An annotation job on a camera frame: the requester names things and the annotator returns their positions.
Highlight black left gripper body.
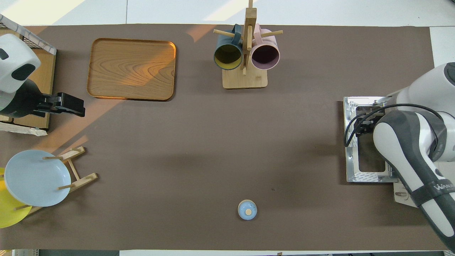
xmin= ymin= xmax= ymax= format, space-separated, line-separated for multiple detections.
xmin=36 ymin=92 xmax=86 ymax=116

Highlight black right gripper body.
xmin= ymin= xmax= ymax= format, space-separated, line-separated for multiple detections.
xmin=355 ymin=107 xmax=386 ymax=136

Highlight wooden two-tier shelf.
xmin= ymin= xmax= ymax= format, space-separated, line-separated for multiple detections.
xmin=0 ymin=28 xmax=57 ymax=130

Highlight white checkered cloth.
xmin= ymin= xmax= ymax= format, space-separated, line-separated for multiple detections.
xmin=0 ymin=14 xmax=57 ymax=55

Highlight wooden tray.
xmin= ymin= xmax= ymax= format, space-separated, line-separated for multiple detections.
xmin=87 ymin=38 xmax=177 ymax=101

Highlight wooden plate rack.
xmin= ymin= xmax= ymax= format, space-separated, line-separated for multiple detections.
xmin=14 ymin=146 xmax=98 ymax=215

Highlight light blue plate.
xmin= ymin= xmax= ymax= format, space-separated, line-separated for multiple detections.
xmin=4 ymin=150 xmax=71 ymax=207

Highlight brown table mat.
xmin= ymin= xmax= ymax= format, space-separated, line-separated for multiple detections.
xmin=0 ymin=24 xmax=436 ymax=251

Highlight pink mug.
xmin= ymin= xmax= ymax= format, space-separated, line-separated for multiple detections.
xmin=251 ymin=23 xmax=280 ymax=70

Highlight yellow plate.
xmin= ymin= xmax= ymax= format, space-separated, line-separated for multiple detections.
xmin=0 ymin=167 xmax=32 ymax=229

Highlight wooden mug rack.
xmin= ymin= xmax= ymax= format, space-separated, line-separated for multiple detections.
xmin=213 ymin=0 xmax=284 ymax=89

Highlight small blue bell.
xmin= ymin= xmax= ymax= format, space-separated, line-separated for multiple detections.
xmin=237 ymin=199 xmax=257 ymax=220

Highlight dark blue mug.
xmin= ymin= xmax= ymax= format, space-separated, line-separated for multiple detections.
xmin=214 ymin=24 xmax=243 ymax=70

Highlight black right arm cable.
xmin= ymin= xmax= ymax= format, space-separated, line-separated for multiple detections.
xmin=344 ymin=103 xmax=445 ymax=147

